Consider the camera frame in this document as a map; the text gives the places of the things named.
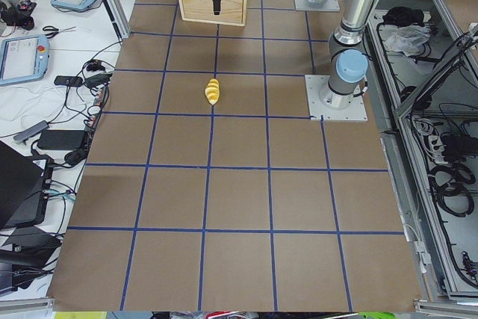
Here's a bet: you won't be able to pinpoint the coiled black cables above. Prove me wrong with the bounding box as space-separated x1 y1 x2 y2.
427 164 477 219

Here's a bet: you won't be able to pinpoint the black handled scissors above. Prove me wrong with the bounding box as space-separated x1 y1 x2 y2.
42 25 76 39

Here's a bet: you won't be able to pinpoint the crumpled white cloth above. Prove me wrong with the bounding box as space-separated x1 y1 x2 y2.
384 25 431 56

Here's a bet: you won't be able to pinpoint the black laptop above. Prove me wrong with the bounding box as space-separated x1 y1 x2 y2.
1 143 52 229

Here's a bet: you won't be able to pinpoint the black external drive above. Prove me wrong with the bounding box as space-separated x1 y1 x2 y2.
37 130 85 150

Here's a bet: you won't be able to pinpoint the near blue teach pendant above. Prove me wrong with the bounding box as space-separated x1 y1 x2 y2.
1 34 49 86

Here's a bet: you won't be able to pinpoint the yellow toy croissant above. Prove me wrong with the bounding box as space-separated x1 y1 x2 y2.
205 78 220 106

